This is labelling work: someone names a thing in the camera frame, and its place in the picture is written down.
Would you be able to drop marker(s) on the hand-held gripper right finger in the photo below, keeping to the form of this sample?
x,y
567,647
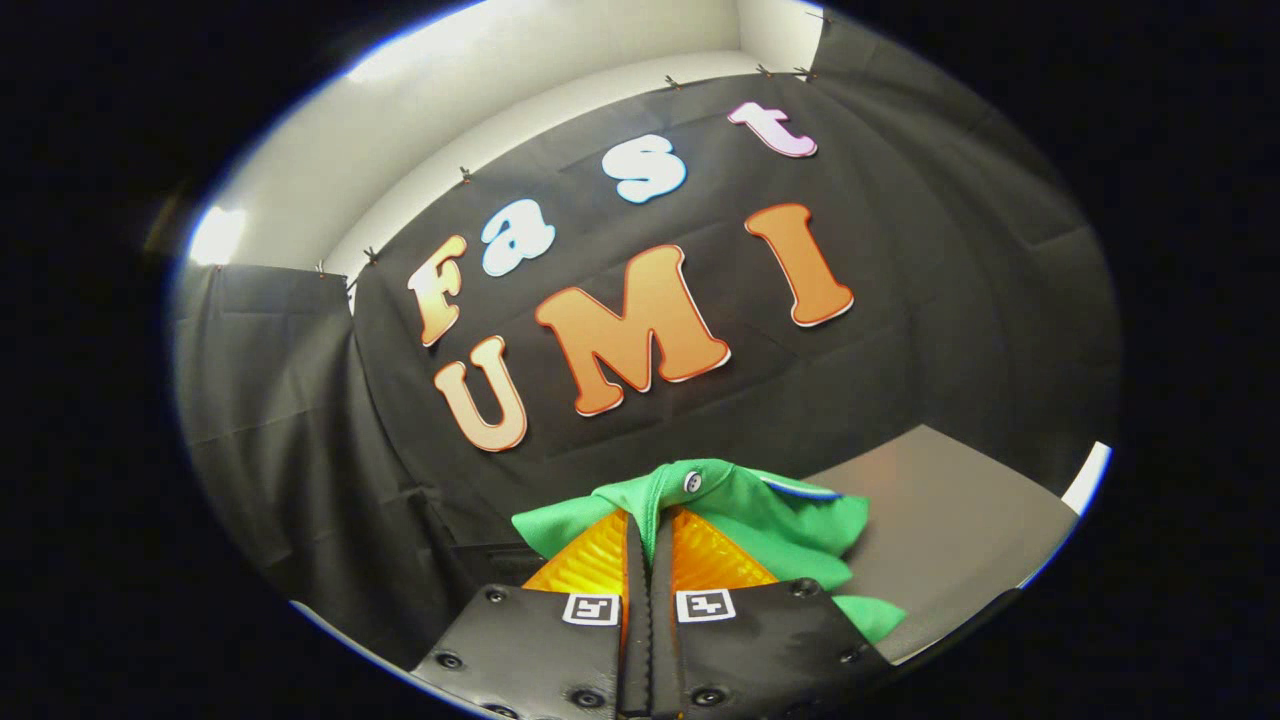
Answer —
x,y
770,650

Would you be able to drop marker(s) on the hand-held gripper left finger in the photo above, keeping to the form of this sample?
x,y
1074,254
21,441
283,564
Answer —
x,y
540,650

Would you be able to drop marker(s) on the green polo shirt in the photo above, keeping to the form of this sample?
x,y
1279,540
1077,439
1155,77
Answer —
x,y
770,520

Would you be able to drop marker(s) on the ceiling tube light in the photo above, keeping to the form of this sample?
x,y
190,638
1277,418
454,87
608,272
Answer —
x,y
217,235

